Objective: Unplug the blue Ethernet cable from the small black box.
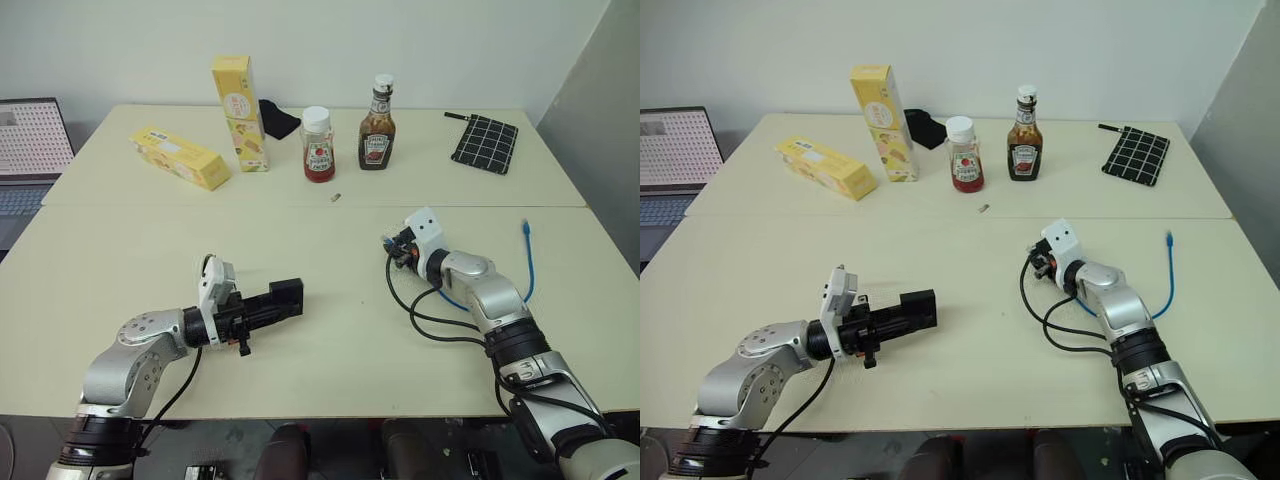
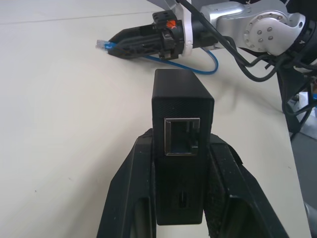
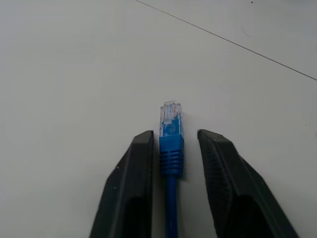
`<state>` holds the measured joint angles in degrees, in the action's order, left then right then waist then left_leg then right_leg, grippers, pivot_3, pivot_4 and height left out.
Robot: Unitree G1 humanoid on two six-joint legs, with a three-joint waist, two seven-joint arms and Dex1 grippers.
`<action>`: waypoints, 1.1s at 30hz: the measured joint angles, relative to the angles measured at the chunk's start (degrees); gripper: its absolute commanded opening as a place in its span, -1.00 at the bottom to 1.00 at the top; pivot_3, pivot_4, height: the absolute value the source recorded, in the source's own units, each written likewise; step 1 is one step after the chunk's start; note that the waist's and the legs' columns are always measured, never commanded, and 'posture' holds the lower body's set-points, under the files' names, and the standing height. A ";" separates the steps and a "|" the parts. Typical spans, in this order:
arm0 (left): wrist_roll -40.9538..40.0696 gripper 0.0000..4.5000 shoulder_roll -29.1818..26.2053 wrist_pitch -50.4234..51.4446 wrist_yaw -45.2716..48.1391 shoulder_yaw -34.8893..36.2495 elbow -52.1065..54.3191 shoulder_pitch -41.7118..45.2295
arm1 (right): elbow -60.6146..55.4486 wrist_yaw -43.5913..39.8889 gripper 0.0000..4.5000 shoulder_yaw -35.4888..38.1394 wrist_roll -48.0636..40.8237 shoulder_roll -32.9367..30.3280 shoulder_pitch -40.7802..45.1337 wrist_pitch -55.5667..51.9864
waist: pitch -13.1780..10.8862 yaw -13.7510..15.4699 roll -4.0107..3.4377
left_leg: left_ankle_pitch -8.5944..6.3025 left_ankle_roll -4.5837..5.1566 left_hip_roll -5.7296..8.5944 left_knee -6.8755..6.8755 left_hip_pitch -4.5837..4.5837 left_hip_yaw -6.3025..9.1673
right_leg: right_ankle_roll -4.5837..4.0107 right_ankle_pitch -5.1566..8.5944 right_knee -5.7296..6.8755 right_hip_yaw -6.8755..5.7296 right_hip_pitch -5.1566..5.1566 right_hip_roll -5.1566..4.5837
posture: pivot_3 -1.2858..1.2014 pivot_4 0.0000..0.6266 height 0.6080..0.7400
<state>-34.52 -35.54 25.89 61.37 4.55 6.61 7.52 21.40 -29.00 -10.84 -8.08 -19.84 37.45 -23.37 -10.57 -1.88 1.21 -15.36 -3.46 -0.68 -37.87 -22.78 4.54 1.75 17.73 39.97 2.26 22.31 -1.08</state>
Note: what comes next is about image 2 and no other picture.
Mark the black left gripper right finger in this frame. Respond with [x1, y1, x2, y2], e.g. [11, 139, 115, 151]
[202, 133, 291, 238]

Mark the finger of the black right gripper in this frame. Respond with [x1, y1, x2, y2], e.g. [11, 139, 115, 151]
[108, 23, 163, 46]
[106, 38, 164, 60]

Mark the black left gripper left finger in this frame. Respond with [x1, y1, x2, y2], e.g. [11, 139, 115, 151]
[96, 128, 158, 238]

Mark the blue Ethernet cable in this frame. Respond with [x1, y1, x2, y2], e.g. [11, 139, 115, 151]
[95, 39, 219, 75]

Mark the small black box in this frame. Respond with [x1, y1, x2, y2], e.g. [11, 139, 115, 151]
[151, 68, 215, 226]

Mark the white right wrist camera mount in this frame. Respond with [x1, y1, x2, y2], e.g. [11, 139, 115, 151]
[146, 0, 194, 57]

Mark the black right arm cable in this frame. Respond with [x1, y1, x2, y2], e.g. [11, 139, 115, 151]
[177, 0, 317, 82]

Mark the black hanging cable bundle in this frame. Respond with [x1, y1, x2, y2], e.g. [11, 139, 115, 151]
[276, 57, 317, 139]

